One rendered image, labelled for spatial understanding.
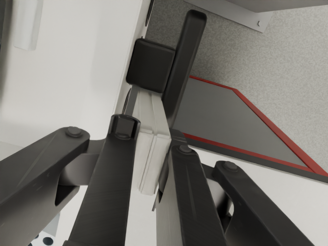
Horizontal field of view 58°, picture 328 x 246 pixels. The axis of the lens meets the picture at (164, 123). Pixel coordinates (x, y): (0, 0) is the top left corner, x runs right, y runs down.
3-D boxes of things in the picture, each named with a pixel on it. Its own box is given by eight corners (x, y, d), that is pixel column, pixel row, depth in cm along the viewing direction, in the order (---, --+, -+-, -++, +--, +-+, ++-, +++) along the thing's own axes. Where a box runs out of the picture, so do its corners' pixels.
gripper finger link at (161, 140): (154, 134, 12) (172, 138, 12) (150, 92, 19) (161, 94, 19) (138, 194, 13) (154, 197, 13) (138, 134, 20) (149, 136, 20)
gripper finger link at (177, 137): (170, 173, 11) (244, 188, 12) (161, 125, 16) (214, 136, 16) (160, 206, 11) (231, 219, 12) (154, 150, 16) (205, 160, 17)
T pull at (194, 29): (206, 14, 18) (210, 13, 16) (170, 128, 20) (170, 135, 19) (148, -4, 17) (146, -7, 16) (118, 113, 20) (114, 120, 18)
